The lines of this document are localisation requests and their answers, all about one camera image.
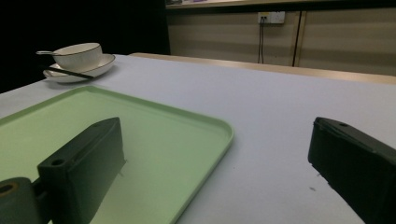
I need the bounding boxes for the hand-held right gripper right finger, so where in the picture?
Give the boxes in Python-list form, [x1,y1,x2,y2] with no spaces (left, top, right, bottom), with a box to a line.
[307,116,396,224]

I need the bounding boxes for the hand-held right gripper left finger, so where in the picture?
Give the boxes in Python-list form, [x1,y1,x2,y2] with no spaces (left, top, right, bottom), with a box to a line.
[36,117,127,224]

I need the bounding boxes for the light green plastic tray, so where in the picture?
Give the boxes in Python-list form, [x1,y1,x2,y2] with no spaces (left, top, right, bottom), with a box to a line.
[0,85,235,224]

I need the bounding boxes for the black chopsticks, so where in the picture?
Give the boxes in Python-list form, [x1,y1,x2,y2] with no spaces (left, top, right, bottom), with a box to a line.
[43,66,95,80]

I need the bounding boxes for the white plate with dark rim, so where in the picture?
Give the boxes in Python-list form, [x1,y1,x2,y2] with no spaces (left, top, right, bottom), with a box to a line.
[42,53,117,84]

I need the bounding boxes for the white bowl with dark rim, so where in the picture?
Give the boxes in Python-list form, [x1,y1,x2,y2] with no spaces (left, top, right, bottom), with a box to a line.
[51,42,104,74]

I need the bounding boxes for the white spoon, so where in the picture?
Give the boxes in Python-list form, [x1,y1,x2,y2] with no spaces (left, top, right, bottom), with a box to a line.
[35,49,64,57]

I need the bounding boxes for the black cable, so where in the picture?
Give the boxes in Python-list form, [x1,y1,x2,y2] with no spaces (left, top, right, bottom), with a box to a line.
[258,17,265,64]

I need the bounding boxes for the white wall socket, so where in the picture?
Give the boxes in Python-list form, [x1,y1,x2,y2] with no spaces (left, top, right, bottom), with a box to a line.
[257,11,286,25]

